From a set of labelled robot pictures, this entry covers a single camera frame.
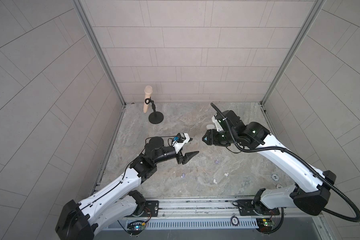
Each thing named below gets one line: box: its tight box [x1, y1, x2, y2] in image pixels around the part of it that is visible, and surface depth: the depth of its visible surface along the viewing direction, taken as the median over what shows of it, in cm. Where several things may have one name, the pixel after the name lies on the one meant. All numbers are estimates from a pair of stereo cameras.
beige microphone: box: [143, 85, 153, 113], surface depth 89 cm
